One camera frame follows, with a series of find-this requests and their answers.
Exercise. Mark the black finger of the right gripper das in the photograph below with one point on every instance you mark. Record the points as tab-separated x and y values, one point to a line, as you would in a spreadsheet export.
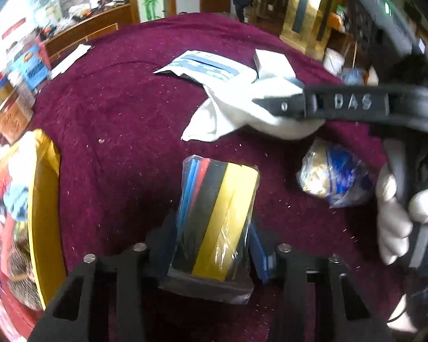
391	105

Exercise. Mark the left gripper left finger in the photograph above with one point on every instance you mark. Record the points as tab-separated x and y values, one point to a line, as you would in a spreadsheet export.
162	243

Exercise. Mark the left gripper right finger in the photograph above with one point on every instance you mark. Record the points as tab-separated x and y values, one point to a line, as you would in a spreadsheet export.
262	244

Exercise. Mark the coloured felt sheets bag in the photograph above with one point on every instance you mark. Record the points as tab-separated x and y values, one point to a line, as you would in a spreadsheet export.
213	221

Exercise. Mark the white soft bag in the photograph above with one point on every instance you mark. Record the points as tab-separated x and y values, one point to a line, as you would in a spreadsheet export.
230	107

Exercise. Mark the right white gloved hand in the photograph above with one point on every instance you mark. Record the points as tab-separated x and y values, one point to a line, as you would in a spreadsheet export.
394	222

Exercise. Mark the blue gold wrapped sponge pack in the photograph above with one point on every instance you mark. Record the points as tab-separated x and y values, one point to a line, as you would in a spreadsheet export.
334	174

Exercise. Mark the gold green pillar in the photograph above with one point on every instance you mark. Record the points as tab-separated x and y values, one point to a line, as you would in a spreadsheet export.
305	26

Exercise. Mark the burgundy velvet tablecloth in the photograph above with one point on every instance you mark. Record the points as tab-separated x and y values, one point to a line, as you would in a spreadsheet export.
118	127

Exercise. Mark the yellow lined storage box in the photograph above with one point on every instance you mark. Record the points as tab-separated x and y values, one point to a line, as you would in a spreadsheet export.
34	162

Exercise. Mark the steel wool scourer ball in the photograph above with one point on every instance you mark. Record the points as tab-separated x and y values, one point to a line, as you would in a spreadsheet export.
21	277

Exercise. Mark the blue white paper packet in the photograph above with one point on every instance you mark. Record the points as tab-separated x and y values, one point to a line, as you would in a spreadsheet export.
208	68

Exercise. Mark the orange powder plastic jar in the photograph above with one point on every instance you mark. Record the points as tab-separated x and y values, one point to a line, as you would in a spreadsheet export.
16	110

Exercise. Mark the white leaflet on table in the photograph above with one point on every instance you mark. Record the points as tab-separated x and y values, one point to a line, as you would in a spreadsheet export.
71	58

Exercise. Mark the blue label plastic jar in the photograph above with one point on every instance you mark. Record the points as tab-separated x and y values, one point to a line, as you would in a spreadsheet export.
31	65

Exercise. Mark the wooden framed mirror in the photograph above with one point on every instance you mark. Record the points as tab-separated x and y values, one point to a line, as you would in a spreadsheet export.
75	10

